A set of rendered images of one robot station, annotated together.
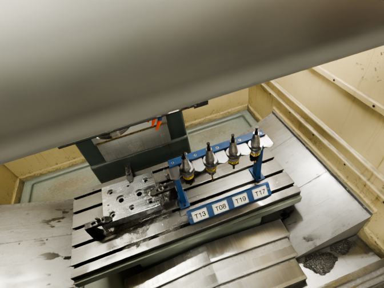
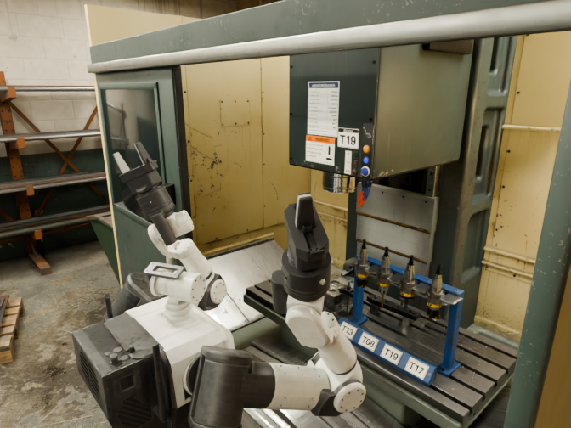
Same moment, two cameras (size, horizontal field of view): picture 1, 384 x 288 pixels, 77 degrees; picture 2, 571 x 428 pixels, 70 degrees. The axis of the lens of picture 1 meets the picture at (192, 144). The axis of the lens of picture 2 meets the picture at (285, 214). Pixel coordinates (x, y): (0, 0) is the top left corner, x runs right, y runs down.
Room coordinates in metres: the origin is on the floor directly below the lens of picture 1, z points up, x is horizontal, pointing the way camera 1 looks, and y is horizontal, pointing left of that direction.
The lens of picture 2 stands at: (-0.43, -1.13, 1.92)
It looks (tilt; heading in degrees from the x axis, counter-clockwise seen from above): 17 degrees down; 59
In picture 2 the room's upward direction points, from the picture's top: straight up
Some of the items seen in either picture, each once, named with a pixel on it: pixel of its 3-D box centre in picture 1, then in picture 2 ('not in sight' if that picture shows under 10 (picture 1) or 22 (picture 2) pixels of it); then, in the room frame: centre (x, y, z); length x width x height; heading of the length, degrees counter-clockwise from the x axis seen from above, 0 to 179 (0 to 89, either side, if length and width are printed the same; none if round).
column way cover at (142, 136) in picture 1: (127, 122); (392, 235); (1.16, 0.36, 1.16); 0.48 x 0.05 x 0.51; 100
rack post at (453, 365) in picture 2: (258, 156); (452, 334); (0.79, -0.33, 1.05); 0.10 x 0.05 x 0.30; 10
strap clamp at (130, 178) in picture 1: (130, 175); (349, 274); (0.90, 0.38, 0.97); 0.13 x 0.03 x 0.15; 10
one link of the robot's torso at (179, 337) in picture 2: not in sight; (160, 374); (-0.26, -0.29, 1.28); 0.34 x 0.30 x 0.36; 100
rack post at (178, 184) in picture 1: (178, 185); (358, 292); (0.71, 0.11, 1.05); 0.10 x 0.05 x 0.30; 10
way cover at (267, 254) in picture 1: (216, 278); (304, 398); (0.36, 0.01, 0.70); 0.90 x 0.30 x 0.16; 100
